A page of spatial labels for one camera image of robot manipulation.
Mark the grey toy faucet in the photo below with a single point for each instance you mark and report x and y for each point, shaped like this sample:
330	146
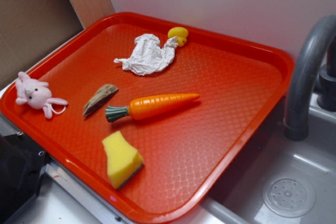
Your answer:
317	50

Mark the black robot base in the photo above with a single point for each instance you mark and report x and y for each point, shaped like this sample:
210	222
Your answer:
23	164

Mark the crumpled white paper towel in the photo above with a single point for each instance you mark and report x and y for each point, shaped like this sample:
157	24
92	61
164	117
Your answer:
148	56

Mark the grey toy sink basin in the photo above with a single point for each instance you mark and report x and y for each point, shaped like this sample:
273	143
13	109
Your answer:
276	180

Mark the yellow rubber duck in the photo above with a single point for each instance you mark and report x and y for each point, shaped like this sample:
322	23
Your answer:
181	33

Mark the yellow sponge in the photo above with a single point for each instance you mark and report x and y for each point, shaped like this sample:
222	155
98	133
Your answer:
123	160

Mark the dark grey faucet handle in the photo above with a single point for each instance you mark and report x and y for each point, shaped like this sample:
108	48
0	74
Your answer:
326	99

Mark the orange plastic toy carrot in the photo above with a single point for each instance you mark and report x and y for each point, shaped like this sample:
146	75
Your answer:
147	107

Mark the brown wood piece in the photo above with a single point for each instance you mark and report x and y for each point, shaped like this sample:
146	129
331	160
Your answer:
102	95

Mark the pink plush bunny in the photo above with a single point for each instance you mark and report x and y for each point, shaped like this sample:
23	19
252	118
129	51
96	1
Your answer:
38	96

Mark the red plastic tray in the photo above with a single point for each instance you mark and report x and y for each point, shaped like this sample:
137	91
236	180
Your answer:
184	151

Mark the brown cardboard panel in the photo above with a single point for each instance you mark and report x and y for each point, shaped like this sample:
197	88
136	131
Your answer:
30	30

